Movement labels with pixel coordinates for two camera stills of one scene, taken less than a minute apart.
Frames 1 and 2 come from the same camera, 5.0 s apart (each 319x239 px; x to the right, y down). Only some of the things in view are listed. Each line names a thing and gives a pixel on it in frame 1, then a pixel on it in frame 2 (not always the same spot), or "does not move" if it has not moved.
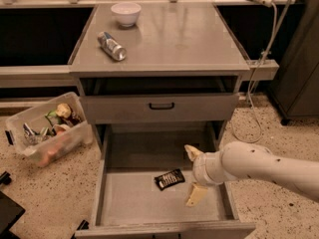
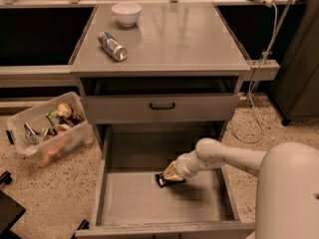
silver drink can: (111, 46) does not move
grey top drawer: (157, 109) does not move
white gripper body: (200, 168) to (183, 167)
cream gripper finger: (192, 151) to (170, 172)
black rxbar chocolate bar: (169, 178) does not move
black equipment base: (10, 211) does not move
